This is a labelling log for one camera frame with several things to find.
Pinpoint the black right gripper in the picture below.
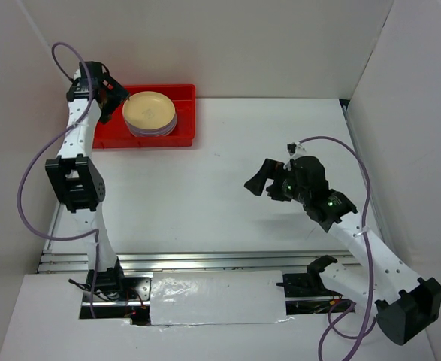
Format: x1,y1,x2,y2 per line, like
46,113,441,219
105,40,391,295
244,157,310,204

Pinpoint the yellow plate back row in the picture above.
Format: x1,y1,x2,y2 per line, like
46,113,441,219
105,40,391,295
122,91,176,130

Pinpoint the purple plate back row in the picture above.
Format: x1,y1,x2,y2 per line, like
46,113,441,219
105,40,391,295
125,121,177,137

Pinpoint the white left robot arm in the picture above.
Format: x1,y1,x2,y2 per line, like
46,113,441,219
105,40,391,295
45,61,128,300

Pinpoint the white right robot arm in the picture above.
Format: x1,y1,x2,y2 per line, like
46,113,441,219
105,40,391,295
244,156,441,345

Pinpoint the white foil covered panel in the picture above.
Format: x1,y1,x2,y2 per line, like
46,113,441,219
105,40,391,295
150,271,287,326

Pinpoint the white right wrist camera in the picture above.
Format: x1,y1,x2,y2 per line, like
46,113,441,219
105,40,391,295
283,141,308,170

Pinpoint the aluminium rail frame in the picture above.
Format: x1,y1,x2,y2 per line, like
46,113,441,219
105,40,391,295
38,250,360,272

